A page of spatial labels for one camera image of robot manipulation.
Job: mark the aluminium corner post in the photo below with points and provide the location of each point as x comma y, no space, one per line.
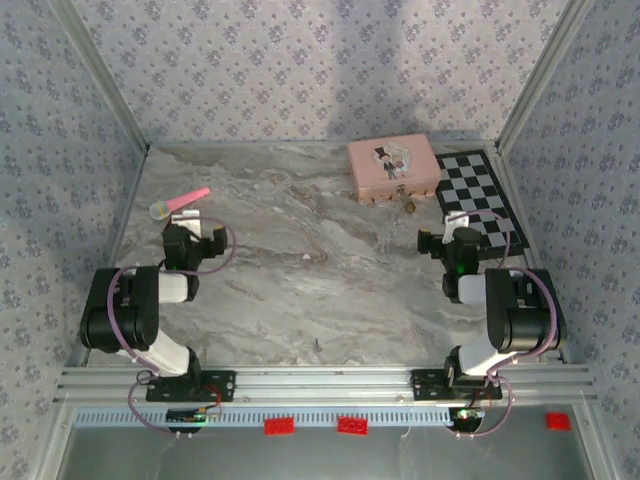
542,75
100,75

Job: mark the black grey chessboard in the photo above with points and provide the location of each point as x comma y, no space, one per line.
480,185

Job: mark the grey metal shelf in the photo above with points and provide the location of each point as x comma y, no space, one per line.
300,460

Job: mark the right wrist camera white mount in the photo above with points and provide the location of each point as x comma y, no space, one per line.
457,222

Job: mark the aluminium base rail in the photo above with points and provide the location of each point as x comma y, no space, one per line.
325,385

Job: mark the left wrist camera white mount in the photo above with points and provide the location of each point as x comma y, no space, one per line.
186,220

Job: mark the pink toy microphone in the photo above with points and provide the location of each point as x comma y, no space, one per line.
182,200

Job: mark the thin aluminium table edge strip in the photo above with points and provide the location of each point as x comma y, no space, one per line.
275,143

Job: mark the pink cartoon couple box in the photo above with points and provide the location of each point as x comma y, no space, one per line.
390,165

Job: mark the small circuit board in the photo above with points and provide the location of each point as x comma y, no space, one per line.
467,415
192,416

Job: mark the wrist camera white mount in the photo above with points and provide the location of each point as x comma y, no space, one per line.
186,220
457,222

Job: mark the aluminium table side rail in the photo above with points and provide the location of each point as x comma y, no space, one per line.
530,225
120,235

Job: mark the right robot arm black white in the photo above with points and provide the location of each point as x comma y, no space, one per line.
525,310

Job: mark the silver metal box hasp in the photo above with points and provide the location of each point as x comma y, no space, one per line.
400,190

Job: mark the red toy brick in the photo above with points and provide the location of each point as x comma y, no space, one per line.
353,425
558,421
279,426

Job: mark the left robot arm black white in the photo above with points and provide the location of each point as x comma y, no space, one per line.
120,310

